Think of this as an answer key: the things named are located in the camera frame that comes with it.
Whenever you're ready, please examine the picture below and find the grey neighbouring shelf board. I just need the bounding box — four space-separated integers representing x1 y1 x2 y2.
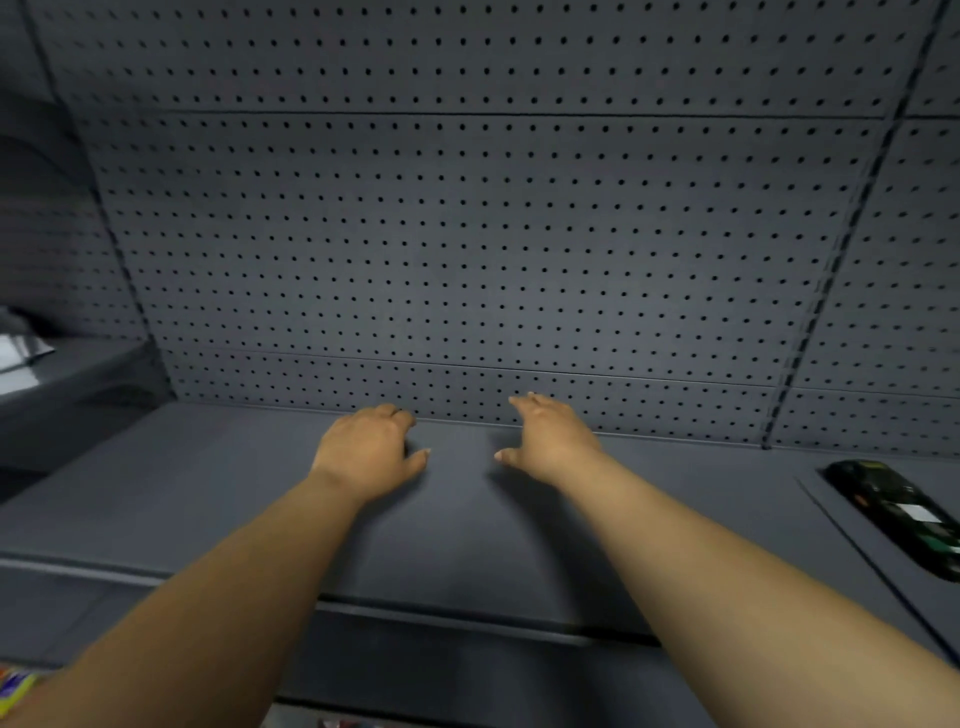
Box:
0 336 175 475

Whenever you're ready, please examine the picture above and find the black handheld scanner device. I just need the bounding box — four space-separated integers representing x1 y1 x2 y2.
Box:
823 459 960 583

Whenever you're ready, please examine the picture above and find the person's right hand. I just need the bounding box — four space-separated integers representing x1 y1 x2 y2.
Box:
494 392 605 486

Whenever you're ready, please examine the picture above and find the colourful product packet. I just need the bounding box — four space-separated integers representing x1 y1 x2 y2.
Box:
0 663 40 714

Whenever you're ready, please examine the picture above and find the grey slotted shelf upright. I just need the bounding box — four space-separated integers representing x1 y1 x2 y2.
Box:
759 0 952 453
16 0 178 403

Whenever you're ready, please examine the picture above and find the person's left forearm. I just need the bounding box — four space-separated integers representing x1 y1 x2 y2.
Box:
0 470 364 728

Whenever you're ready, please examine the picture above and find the white paper sheet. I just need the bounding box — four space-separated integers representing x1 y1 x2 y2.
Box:
0 331 57 375

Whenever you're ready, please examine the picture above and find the grey metal shelf board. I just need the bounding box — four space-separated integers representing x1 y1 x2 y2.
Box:
0 402 960 661

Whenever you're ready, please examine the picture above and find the person's right forearm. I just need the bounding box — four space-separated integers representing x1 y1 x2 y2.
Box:
544 452 960 728

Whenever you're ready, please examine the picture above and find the grey perforated back panel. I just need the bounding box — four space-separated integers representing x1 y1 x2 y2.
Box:
30 0 946 444

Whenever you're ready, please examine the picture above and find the person's left hand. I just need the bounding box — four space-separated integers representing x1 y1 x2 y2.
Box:
310 404 432 505

